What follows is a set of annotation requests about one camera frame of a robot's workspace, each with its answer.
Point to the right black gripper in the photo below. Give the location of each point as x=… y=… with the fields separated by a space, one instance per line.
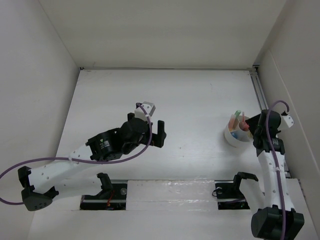
x=252 y=121

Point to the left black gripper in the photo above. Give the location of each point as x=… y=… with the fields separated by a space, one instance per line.
x=157 y=139

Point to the orange pen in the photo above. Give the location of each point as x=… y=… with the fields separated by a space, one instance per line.
x=245 y=129

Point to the red pink pen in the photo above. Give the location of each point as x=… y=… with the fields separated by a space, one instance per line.
x=243 y=118

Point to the green highlighter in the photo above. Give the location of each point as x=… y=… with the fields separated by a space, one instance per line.
x=235 y=116

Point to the blue capped marker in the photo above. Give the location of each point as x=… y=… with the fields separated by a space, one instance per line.
x=234 y=134

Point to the orange pink highlighter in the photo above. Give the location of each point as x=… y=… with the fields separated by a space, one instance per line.
x=231 y=124

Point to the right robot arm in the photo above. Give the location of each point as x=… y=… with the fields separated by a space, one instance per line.
x=274 y=216

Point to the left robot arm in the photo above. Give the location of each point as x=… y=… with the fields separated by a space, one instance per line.
x=51 y=182

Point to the white round divided container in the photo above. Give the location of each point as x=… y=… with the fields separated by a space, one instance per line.
x=244 y=138

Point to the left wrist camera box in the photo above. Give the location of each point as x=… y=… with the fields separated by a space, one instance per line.
x=144 y=110

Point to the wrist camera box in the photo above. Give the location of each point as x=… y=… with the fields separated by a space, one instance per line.
x=286 y=121
x=144 y=110

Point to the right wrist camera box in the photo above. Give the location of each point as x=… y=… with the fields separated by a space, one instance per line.
x=286 y=121

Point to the metal rail right side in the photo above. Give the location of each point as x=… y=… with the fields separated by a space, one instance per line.
x=277 y=155

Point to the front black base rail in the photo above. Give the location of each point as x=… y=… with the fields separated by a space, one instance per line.
x=228 y=198

